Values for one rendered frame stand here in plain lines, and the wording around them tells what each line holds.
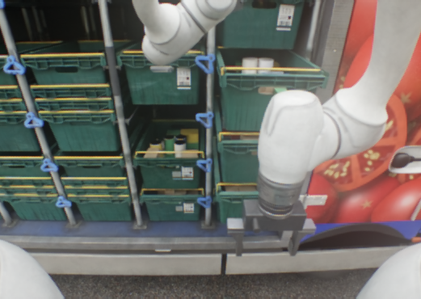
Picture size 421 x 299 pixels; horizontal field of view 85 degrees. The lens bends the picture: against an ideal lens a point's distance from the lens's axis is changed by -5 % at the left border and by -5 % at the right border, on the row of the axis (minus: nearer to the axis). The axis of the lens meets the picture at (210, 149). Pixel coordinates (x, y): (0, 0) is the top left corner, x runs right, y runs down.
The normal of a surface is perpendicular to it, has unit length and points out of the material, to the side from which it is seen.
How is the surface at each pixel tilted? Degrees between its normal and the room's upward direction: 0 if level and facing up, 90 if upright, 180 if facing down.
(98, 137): 98
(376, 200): 90
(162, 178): 97
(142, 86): 97
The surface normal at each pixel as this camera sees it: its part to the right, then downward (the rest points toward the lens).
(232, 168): 0.03, 0.62
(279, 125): -0.65, 0.22
